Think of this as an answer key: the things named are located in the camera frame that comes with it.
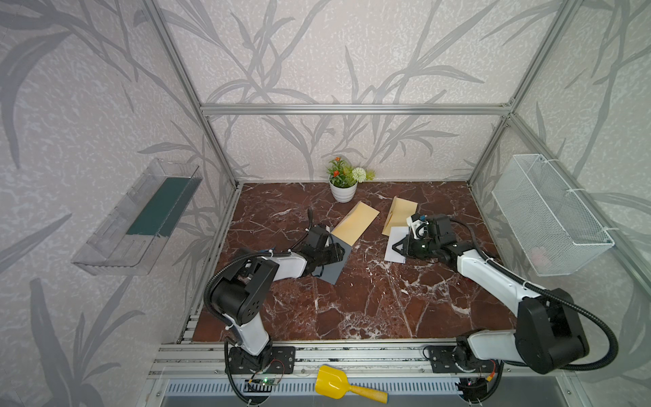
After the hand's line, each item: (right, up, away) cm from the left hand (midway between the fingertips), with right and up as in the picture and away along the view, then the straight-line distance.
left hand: (342, 252), depth 94 cm
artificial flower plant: (+1, +30, +7) cm, 31 cm away
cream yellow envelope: (+6, +10, +11) cm, 16 cm away
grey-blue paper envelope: (-3, -6, -6) cm, 9 cm away
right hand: (+17, +4, -9) cm, 20 cm away
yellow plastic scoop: (-2, -32, -25) cm, 40 cm away
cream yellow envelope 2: (+26, +16, +17) cm, 35 cm away
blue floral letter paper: (+17, +1, -9) cm, 19 cm away
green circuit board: (-22, -32, -24) cm, 45 cm away
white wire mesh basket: (+55, +12, -30) cm, 64 cm away
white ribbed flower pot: (+1, +23, +16) cm, 28 cm away
